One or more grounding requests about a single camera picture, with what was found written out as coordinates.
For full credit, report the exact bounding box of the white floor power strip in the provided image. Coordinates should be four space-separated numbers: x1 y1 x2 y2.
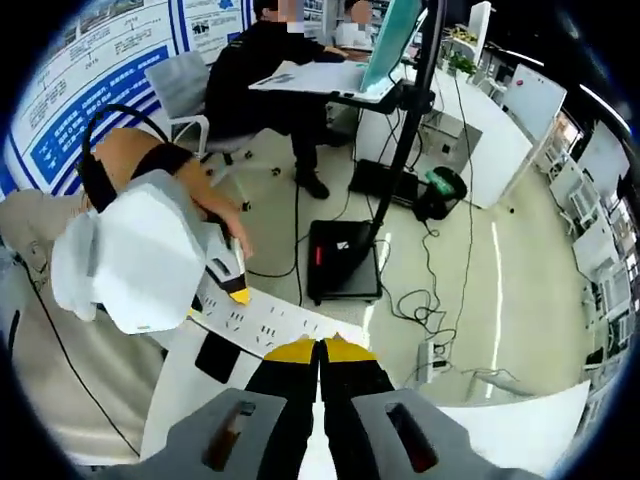
416 341 455 385

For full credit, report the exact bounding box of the black stand with base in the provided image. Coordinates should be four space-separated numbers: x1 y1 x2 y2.
306 0 447 307

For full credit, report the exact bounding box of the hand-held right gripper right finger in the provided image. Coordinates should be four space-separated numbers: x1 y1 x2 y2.
318 334 547 480

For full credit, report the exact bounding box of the black floor cable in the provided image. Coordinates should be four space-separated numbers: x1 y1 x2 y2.
244 74 476 351

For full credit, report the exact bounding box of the black chest device cable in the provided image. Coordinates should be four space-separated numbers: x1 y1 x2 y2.
27 277 142 460

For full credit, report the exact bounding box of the blue and white wall poster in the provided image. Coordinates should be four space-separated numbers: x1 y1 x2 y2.
8 0 255 197

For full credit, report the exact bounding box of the small green plant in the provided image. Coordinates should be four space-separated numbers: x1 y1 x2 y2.
446 51 477 77

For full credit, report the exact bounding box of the operator in beige shirt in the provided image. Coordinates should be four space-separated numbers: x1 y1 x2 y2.
0 191 167 464

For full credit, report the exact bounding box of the person's left hand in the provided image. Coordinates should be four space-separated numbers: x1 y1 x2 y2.
191 191 255 260

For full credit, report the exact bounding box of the black floor box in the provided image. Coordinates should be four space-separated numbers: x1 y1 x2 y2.
348 157 417 207

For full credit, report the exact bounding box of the grey office chair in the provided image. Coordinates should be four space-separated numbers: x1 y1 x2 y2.
143 48 282 212

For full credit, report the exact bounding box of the open laptop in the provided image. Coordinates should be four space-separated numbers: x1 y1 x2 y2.
247 0 427 105

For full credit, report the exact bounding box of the black bin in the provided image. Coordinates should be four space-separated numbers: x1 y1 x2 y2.
411 166 470 222

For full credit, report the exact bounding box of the white whiteboard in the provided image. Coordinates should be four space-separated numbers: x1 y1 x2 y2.
501 62 570 142

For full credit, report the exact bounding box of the white table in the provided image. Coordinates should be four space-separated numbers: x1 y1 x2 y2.
139 319 592 480

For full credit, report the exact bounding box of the white cabinet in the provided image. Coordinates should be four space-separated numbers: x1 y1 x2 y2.
358 63 535 210

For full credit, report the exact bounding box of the black wristband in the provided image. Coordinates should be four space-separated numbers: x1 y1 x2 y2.
131 141 195 180

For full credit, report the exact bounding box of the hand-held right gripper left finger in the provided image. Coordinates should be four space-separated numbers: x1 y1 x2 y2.
114 337 321 480

